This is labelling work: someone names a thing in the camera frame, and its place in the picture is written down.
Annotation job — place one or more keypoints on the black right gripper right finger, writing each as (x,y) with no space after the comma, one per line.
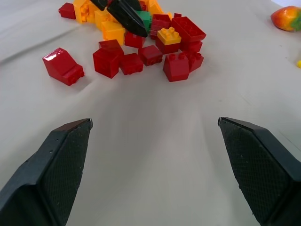
(256,169)

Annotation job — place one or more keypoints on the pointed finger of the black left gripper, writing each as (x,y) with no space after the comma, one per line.
(129,18)
(100,4)

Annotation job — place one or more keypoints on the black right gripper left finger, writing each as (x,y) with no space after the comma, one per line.
(56,169)

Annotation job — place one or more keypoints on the green toy building block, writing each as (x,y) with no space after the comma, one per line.
(144,20)

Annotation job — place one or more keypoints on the orange building block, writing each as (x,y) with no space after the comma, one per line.
(103,20)
(113,33)
(152,5)
(83,10)

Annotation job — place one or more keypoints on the small red building block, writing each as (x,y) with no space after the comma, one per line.
(134,40)
(131,64)
(150,54)

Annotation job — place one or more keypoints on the flat yellow studded block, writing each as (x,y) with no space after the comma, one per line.
(168,35)

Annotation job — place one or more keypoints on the red sloped building block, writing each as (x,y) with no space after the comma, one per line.
(107,60)

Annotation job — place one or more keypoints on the tiny red building block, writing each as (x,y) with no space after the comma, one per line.
(177,15)

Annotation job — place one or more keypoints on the red block under yellow block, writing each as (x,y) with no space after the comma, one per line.
(167,48)

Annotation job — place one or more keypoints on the long red studded block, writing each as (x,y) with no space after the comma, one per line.
(188,29)

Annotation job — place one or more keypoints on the red sloped studded block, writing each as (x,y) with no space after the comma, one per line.
(176,68)

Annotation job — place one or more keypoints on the large red sloped block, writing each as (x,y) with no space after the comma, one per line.
(61,66)

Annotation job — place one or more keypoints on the red studded building block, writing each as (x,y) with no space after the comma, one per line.
(196,60)

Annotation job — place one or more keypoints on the small yellow object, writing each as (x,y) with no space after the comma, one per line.
(299,63)

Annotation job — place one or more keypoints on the orange red toy fruit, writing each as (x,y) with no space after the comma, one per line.
(283,18)

